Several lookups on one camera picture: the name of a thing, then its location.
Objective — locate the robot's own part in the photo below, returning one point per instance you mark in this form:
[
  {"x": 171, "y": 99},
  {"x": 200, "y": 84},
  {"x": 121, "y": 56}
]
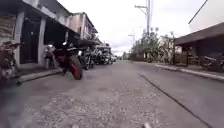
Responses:
[{"x": 146, "y": 125}]

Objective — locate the row of trees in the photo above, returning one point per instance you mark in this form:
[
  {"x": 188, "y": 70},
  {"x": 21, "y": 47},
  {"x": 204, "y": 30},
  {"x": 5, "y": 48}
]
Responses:
[{"x": 151, "y": 46}]

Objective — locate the grey building with pillars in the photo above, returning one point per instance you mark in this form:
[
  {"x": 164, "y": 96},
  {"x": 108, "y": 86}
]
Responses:
[{"x": 33, "y": 30}]

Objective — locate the row of parked motorcycles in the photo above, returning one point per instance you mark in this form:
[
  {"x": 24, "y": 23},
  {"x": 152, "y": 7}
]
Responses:
[{"x": 98, "y": 56}]

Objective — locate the red and black motorcycle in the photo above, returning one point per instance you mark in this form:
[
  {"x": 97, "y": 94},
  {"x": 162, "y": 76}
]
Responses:
[{"x": 70, "y": 60}]

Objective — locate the grey concrete road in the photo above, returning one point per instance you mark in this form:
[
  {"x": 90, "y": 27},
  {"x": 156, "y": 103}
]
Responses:
[{"x": 120, "y": 96}]

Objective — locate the building with dark roof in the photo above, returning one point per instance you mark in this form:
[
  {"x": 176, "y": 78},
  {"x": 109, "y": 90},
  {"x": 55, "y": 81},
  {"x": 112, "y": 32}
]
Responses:
[{"x": 203, "y": 43}]

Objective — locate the pink two-storey building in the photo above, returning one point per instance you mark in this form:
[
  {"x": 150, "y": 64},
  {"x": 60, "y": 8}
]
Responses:
[{"x": 83, "y": 28}]

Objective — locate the utility pole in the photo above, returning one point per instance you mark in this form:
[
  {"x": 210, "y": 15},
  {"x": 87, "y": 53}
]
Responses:
[{"x": 147, "y": 16}]

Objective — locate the concrete kerb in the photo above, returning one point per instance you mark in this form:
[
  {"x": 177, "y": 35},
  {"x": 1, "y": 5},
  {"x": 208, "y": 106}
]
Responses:
[
  {"x": 196, "y": 72},
  {"x": 38, "y": 75}
]

